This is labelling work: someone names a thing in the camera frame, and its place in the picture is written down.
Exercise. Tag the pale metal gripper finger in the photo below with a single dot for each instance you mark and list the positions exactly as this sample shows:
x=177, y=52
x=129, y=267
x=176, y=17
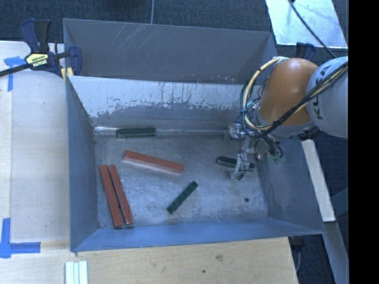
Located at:
x=236, y=169
x=244, y=164

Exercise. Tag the dark green flat block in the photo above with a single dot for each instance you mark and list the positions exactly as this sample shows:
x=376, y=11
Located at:
x=136, y=132
x=182, y=197
x=226, y=161

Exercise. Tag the grey metal bin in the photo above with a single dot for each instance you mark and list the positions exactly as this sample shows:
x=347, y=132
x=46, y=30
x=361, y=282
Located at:
x=183, y=188

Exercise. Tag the red-brown flat block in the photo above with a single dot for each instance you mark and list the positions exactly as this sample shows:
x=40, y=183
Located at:
x=154, y=161
x=122, y=195
x=110, y=196

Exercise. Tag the pale wood flat board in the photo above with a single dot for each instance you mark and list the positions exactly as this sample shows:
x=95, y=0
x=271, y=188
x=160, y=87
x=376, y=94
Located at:
x=38, y=158

